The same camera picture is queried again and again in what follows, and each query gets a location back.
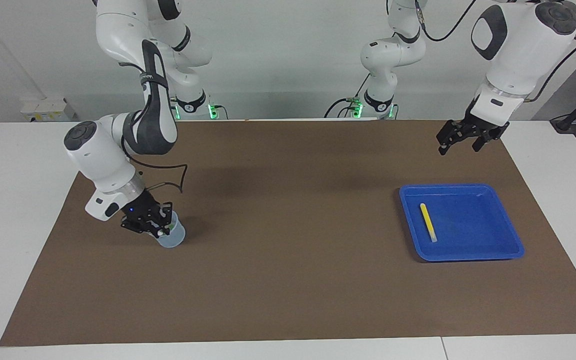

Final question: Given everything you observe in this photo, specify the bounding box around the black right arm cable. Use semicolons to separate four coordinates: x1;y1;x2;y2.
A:
122;144;189;194

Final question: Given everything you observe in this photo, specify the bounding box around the clear plastic cup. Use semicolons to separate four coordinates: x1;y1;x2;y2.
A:
155;210;187;249

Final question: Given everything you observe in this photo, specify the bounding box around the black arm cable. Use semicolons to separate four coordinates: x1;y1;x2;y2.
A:
414;0;576;104
122;144;189;194

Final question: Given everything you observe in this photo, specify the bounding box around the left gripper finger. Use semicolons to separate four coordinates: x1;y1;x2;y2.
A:
471;128;509;153
437;119;469;155

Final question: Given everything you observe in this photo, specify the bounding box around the yellow pen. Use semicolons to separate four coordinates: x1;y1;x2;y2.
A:
419;202;439;244

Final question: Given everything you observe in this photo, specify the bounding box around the blue plastic tray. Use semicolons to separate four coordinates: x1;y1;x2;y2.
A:
399;183;525;263

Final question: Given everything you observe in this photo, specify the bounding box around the brown table mat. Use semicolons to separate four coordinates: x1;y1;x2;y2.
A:
0;119;576;347

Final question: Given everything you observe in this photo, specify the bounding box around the black base cable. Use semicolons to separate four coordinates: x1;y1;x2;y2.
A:
324;74;371;119

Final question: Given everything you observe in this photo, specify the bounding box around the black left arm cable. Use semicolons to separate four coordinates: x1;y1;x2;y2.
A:
414;0;576;104

